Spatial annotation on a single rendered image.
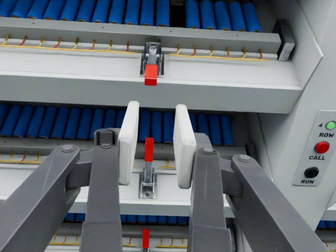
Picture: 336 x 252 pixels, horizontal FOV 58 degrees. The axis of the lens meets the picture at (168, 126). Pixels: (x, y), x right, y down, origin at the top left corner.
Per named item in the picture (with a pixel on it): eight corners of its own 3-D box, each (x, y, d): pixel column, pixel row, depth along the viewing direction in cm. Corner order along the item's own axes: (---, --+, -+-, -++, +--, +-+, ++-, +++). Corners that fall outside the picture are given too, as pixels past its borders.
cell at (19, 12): (39, 1, 43) (25, 28, 39) (25, 0, 43) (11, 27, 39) (35, -12, 42) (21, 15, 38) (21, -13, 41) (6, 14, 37)
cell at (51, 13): (68, 2, 43) (58, 30, 39) (55, 2, 43) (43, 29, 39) (65, -10, 42) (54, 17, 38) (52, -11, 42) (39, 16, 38)
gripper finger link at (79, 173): (113, 192, 15) (53, 189, 15) (123, 148, 20) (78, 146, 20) (113, 166, 15) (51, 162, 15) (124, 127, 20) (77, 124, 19)
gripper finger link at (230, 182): (198, 170, 15) (257, 173, 15) (189, 131, 20) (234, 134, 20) (195, 195, 16) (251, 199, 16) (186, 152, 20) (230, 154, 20)
